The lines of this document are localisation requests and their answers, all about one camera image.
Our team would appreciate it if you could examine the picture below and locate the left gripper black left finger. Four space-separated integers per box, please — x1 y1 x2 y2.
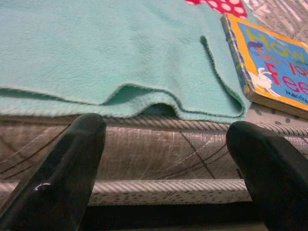
0 113 107 231

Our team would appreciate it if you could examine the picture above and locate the grey quilted mattress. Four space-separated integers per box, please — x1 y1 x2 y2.
0 0 308 207

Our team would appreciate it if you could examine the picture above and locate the teal blanket with colourful hearts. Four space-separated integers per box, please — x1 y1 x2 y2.
0 0 253 125

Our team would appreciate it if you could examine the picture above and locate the blue yellow children's book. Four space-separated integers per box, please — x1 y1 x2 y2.
220 13 308 120

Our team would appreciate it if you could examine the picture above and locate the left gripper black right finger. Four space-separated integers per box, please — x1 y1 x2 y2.
225 120 308 231

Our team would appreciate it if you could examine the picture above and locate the dark bed base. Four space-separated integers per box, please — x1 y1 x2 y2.
78 201 268 231

